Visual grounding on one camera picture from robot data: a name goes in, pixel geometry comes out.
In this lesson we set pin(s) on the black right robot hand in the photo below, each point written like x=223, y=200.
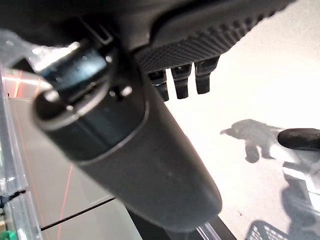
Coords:
x=150, y=162

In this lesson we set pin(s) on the blue plastic shopping basket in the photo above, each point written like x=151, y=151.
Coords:
x=260, y=232

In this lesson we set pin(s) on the silver right robot leg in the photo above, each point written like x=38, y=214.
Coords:
x=300, y=138

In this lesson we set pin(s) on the green Sprite bottle yellow cap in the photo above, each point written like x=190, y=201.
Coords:
x=6, y=235

